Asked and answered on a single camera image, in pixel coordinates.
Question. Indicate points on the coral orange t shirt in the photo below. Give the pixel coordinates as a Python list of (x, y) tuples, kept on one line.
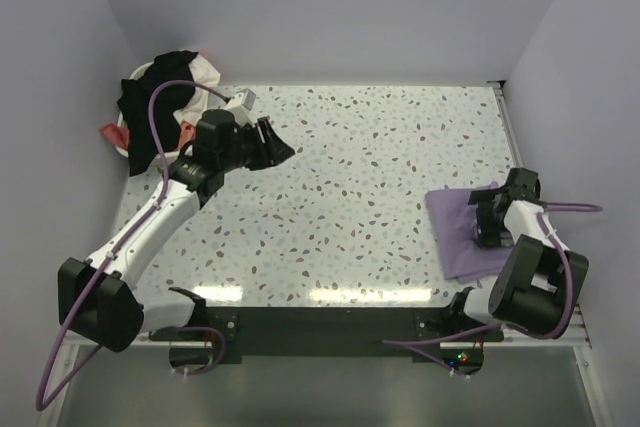
[(119, 137)]

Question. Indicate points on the white laundry basket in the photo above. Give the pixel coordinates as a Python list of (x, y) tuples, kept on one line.
[(121, 122)]

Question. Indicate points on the aluminium frame rail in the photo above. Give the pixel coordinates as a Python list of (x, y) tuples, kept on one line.
[(69, 355)]

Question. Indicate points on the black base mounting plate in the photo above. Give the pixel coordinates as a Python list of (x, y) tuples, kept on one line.
[(327, 331)]

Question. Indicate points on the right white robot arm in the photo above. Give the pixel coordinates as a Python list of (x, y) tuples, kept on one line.
[(539, 285)]

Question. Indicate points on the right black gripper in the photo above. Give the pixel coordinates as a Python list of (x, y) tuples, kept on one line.
[(487, 236)]

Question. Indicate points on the white t shirt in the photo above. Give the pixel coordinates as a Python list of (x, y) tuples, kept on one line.
[(203, 72)]

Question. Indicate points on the purple t shirt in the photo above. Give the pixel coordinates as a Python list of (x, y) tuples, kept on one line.
[(453, 223)]

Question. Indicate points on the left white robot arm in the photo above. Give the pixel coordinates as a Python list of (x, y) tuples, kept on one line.
[(96, 296)]

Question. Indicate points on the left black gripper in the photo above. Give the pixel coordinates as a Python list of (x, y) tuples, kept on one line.
[(270, 152)]

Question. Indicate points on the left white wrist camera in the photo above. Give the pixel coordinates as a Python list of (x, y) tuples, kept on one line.
[(240, 106)]

